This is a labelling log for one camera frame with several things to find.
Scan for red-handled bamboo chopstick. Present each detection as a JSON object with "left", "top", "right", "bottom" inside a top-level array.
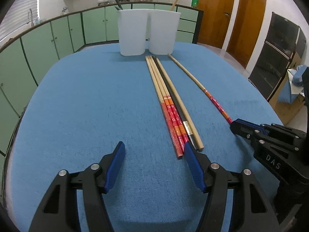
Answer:
[
  {"left": 168, "top": 54, "right": 233, "bottom": 124},
  {"left": 149, "top": 56, "right": 188, "bottom": 152},
  {"left": 145, "top": 56, "right": 183, "bottom": 159}
]

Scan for green lower kitchen cabinets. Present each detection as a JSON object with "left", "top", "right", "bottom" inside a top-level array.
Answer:
[{"left": 0, "top": 2, "right": 204, "bottom": 175}]

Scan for blue cloth pile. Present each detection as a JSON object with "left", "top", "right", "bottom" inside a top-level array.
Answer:
[{"left": 278, "top": 65, "right": 308, "bottom": 104}]

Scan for brown wooden door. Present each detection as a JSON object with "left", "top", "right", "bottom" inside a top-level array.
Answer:
[
  {"left": 227, "top": 0, "right": 267, "bottom": 68},
  {"left": 197, "top": 0, "right": 234, "bottom": 48}
]

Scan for black glass cabinet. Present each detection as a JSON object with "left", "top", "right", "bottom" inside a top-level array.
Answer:
[{"left": 249, "top": 12, "right": 306, "bottom": 100}]

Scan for blue table mat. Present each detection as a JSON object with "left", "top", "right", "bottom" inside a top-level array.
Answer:
[{"left": 6, "top": 43, "right": 280, "bottom": 231}]

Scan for white right utensil cup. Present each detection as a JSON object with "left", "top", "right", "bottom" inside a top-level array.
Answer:
[{"left": 148, "top": 9, "right": 181, "bottom": 55}]

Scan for white utensil cup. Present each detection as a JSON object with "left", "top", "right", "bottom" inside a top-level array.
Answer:
[
  {"left": 148, "top": 9, "right": 181, "bottom": 55},
  {"left": 117, "top": 9, "right": 148, "bottom": 56}
]

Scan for green bottle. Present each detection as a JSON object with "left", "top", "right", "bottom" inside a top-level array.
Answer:
[{"left": 191, "top": 0, "right": 199, "bottom": 9}]

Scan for white left utensil cup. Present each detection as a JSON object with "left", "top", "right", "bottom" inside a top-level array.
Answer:
[{"left": 117, "top": 9, "right": 148, "bottom": 56}]

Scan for chrome sink faucet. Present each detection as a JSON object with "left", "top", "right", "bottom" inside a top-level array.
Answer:
[{"left": 27, "top": 9, "right": 34, "bottom": 27}]

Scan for white cooking pot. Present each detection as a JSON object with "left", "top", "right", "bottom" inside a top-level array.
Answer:
[{"left": 97, "top": 0, "right": 110, "bottom": 5}]

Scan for white window blind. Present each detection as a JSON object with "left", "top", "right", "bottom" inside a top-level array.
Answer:
[{"left": 1, "top": 0, "right": 38, "bottom": 40}]

